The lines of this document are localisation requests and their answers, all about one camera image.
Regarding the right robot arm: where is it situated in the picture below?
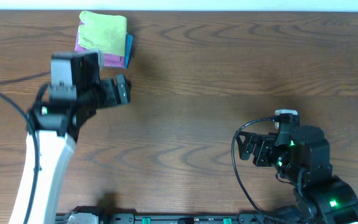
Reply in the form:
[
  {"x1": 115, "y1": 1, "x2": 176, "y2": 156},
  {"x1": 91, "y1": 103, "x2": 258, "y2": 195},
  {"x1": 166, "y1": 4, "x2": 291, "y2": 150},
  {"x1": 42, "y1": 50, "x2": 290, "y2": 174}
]
[{"x1": 234, "y1": 124, "x2": 358, "y2": 223}]

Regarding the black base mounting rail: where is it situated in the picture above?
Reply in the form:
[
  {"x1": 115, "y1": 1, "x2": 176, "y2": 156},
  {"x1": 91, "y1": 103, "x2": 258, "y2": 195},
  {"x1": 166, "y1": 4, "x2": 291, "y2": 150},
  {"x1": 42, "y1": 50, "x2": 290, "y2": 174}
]
[{"x1": 55, "y1": 212, "x2": 275, "y2": 224}]

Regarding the blue folded cloth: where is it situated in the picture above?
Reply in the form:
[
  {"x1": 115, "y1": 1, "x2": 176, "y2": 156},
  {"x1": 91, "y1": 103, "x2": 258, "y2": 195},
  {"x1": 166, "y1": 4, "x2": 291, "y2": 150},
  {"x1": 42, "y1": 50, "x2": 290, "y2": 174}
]
[{"x1": 124, "y1": 34, "x2": 133, "y2": 68}]

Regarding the purple folded microfiber cloth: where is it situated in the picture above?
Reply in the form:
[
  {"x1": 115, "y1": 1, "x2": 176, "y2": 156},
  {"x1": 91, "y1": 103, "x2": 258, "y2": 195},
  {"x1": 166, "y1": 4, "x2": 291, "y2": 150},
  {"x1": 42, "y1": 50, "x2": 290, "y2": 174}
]
[{"x1": 75, "y1": 32, "x2": 125, "y2": 68}]

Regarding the green microfiber cloth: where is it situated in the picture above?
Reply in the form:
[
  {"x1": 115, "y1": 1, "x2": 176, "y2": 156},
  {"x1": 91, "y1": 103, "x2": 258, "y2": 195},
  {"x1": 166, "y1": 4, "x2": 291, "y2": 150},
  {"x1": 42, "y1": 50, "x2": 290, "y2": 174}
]
[{"x1": 78, "y1": 11, "x2": 127, "y2": 57}]

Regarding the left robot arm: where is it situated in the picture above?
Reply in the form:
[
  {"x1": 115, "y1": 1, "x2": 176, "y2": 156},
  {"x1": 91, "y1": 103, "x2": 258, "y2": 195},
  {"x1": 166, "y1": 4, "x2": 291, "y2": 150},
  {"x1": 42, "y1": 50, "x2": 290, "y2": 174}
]
[{"x1": 9, "y1": 74, "x2": 131, "y2": 223}]

